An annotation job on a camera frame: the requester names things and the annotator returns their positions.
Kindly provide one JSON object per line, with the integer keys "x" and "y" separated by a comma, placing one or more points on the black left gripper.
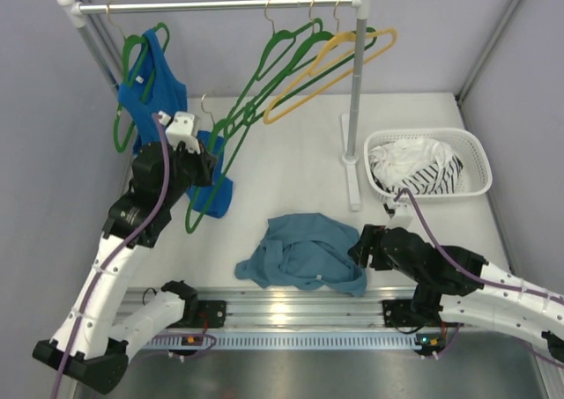
{"x": 204, "y": 166}

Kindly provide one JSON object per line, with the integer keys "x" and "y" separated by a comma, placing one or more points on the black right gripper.
{"x": 360, "y": 250}

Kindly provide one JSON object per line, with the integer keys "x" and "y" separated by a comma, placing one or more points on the light blue tank top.
{"x": 307, "y": 251}

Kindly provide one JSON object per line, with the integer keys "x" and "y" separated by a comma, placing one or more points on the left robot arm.
{"x": 114, "y": 258}

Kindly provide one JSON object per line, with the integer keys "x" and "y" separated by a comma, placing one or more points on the royal blue tank top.
{"x": 167, "y": 94}

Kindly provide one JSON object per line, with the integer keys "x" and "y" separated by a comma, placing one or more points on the green hanger with blue top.
{"x": 128, "y": 44}

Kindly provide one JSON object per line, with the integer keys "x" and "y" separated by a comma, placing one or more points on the white clothes in basket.
{"x": 409, "y": 155}

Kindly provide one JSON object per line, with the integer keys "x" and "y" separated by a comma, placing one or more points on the striped garment in basket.
{"x": 433, "y": 179}

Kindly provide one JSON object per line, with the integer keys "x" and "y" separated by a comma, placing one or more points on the white plastic laundry basket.
{"x": 476, "y": 178}

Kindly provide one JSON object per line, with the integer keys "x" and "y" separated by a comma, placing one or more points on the silver clothes rack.
{"x": 77, "y": 13}

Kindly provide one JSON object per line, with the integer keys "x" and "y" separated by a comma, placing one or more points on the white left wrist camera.
{"x": 181, "y": 128}

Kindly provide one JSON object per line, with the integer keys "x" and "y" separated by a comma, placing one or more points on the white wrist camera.
{"x": 181, "y": 128}
{"x": 400, "y": 214}

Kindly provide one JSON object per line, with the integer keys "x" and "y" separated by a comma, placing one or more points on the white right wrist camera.
{"x": 400, "y": 214}

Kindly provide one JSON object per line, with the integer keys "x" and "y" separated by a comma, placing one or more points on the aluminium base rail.
{"x": 290, "y": 320}

